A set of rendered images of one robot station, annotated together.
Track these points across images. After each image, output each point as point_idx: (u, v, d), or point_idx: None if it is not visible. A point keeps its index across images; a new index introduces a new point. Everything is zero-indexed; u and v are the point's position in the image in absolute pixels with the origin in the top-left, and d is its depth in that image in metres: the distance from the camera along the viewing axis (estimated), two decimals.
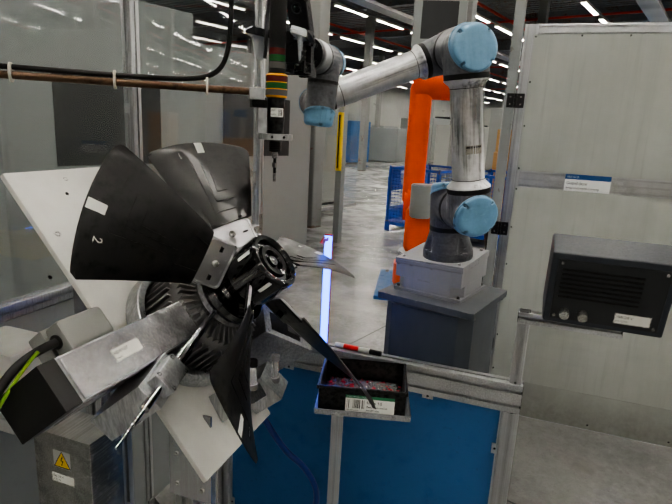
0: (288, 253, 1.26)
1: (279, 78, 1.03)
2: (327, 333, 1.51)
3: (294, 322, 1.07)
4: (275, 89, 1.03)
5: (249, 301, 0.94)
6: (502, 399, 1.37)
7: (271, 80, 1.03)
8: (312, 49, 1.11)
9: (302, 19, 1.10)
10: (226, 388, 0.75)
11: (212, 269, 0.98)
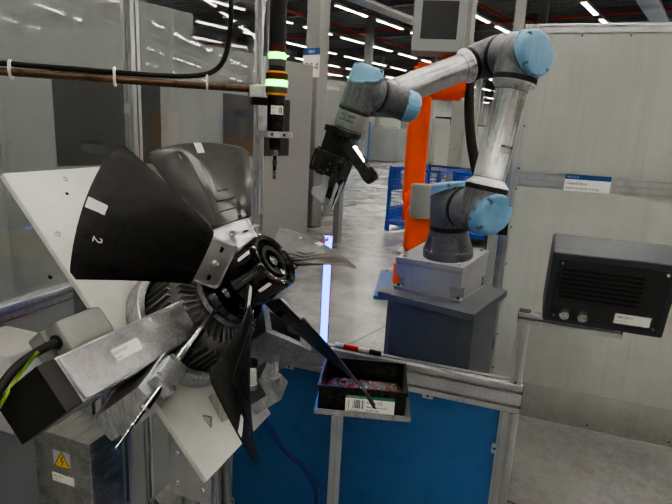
0: (288, 248, 1.26)
1: (279, 75, 1.03)
2: (327, 333, 1.51)
3: (294, 322, 1.07)
4: (275, 86, 1.03)
5: (249, 301, 0.94)
6: (502, 399, 1.37)
7: (271, 77, 1.03)
8: None
9: None
10: (226, 388, 0.75)
11: (212, 269, 0.98)
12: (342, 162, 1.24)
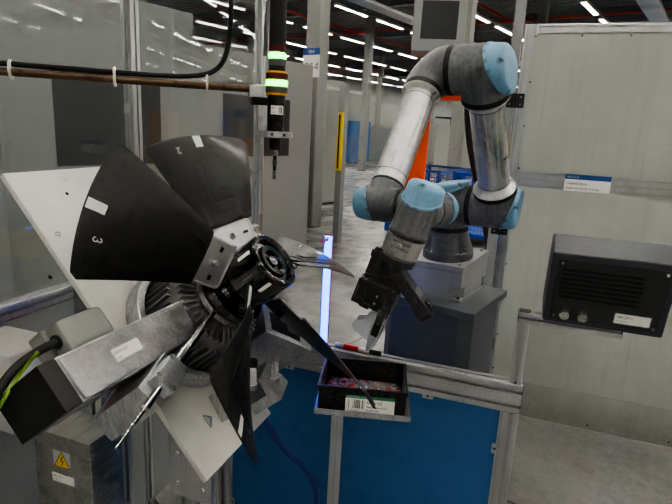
0: (322, 347, 1.13)
1: (279, 75, 1.03)
2: (327, 333, 1.51)
3: None
4: (275, 86, 1.03)
5: (218, 238, 0.97)
6: (502, 399, 1.37)
7: (271, 77, 1.03)
8: None
9: None
10: (119, 168, 0.83)
11: (227, 239, 1.07)
12: (393, 297, 1.02)
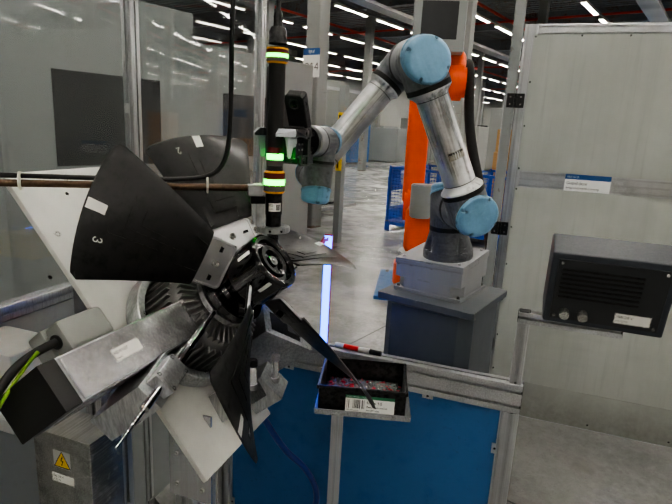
0: (322, 347, 1.13)
1: (276, 176, 1.07)
2: (327, 333, 1.51)
3: None
4: (273, 186, 1.07)
5: (218, 238, 0.97)
6: (502, 399, 1.37)
7: (269, 177, 1.07)
8: (309, 142, 1.16)
9: (299, 114, 1.15)
10: (119, 168, 0.83)
11: (227, 239, 1.07)
12: None
